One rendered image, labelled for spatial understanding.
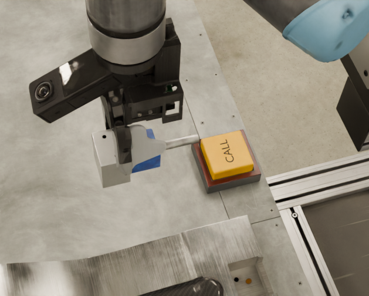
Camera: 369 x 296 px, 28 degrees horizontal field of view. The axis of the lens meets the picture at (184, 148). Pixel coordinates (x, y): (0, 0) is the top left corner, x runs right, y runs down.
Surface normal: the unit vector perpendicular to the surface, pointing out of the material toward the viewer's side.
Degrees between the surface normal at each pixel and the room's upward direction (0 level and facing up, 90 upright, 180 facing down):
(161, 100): 90
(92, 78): 30
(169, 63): 90
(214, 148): 0
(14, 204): 0
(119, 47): 91
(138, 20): 90
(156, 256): 3
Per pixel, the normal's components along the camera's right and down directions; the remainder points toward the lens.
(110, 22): -0.30, 0.81
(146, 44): 0.47, 0.76
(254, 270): 0.04, -0.53
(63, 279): 0.45, -0.57
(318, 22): -0.61, 0.22
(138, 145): 0.29, 0.71
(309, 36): -0.71, 0.50
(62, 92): -0.45, -0.36
